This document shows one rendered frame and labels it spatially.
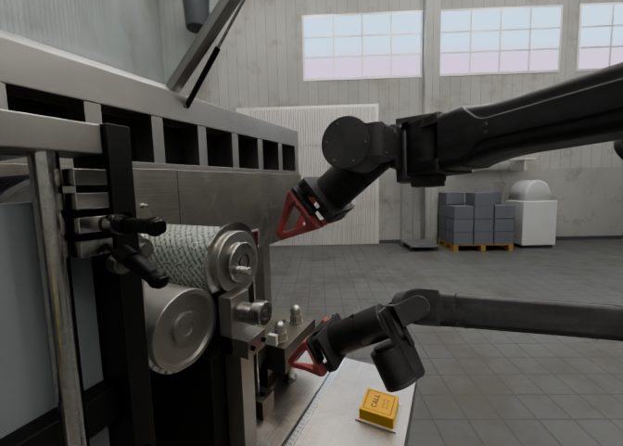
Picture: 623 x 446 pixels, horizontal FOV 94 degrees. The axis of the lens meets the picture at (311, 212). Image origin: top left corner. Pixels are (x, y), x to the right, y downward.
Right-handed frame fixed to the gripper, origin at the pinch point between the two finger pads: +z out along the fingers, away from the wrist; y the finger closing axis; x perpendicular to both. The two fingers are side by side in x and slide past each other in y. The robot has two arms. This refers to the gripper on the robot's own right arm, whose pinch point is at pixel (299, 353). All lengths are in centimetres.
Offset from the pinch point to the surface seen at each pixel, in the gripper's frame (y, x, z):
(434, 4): 642, 344, -195
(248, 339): -11.1, 8.5, -1.1
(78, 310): -35.9, 20.5, -12.1
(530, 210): 654, -114, -131
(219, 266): -10.9, 21.6, -2.2
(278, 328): 6.2, 4.9, 7.2
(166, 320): -20.7, 17.6, 1.6
